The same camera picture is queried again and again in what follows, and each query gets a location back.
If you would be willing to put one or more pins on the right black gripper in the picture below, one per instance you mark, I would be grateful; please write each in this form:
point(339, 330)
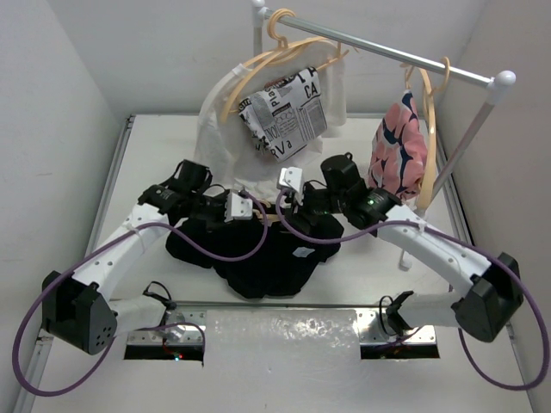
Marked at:
point(297, 219)

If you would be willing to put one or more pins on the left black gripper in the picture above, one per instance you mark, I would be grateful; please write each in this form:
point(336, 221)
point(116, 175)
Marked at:
point(220, 218)

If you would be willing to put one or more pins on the beige hanger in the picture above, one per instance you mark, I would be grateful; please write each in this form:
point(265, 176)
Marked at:
point(427, 185)
point(266, 216)
point(284, 53)

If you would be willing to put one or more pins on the black t shirt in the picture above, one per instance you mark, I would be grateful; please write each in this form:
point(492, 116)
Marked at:
point(272, 272)

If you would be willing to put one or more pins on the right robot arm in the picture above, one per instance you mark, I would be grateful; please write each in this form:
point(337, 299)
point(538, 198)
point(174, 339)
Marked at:
point(484, 294)

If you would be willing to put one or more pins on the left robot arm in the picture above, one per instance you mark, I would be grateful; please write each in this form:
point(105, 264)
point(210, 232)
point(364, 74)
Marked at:
point(79, 309)

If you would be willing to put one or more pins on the white t shirt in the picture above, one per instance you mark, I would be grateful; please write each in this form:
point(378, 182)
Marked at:
point(229, 149)

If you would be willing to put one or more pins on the pink patterned t shirt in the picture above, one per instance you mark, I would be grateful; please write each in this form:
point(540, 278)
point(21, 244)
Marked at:
point(399, 152)

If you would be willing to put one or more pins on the newspaper print t shirt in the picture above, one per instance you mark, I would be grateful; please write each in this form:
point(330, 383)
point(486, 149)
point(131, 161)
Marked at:
point(286, 116)

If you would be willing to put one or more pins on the white paper label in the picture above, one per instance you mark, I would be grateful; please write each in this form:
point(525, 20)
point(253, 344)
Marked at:
point(303, 252)

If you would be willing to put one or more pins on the metal clothes rack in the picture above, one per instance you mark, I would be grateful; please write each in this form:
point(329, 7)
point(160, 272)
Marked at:
point(496, 87)

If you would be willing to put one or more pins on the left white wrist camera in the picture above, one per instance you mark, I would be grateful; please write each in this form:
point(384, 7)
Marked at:
point(238, 207)

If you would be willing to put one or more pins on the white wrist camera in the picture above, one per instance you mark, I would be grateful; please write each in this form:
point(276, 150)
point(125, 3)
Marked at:
point(238, 207)
point(291, 178)

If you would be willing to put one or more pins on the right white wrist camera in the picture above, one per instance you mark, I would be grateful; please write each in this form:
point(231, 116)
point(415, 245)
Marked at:
point(291, 178)

